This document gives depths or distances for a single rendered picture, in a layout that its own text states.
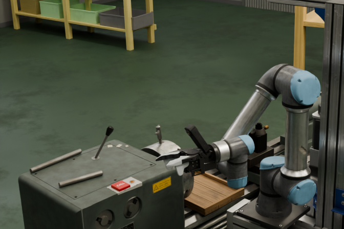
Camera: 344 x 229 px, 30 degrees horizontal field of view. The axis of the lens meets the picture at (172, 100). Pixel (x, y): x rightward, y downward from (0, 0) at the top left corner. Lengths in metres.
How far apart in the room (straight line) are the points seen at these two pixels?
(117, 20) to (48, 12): 1.52
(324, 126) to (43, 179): 1.23
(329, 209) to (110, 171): 0.96
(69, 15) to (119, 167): 7.54
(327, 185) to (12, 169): 3.81
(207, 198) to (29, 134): 3.61
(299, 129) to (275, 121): 4.30
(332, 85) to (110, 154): 1.12
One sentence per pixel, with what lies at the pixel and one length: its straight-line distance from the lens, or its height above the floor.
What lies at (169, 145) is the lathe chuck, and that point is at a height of 1.24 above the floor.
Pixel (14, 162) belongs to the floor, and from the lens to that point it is 6.15.
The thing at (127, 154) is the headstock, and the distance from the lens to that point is 3.05.
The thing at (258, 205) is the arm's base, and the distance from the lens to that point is 2.74.
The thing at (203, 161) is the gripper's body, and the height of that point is 1.56.
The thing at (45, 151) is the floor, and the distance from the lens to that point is 6.31.
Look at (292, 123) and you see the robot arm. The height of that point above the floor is 1.61.
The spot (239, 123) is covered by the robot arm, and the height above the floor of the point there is 1.60.
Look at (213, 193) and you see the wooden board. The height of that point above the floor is 0.88.
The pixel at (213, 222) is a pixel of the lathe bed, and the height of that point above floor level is 0.79.
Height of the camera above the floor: 2.53
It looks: 20 degrees down
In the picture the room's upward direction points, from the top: 2 degrees counter-clockwise
